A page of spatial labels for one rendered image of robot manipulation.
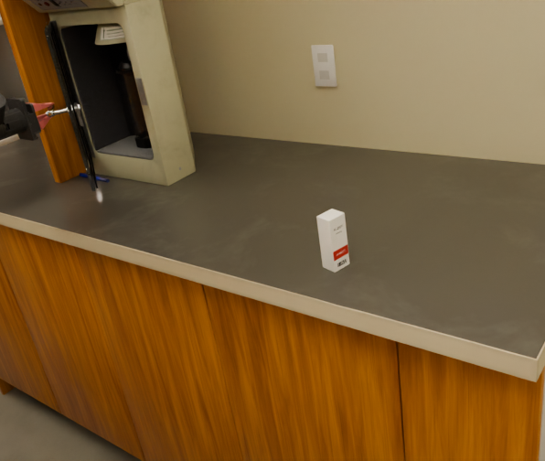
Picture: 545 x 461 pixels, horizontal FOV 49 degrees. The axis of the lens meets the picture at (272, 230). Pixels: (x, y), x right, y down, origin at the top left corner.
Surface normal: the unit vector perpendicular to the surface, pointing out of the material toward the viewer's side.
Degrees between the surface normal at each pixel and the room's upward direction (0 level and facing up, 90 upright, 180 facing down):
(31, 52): 90
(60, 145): 90
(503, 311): 0
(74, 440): 0
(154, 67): 90
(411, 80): 90
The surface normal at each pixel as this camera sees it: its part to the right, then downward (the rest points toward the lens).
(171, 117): 0.80, 0.16
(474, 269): -0.14, -0.89
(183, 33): -0.59, 0.44
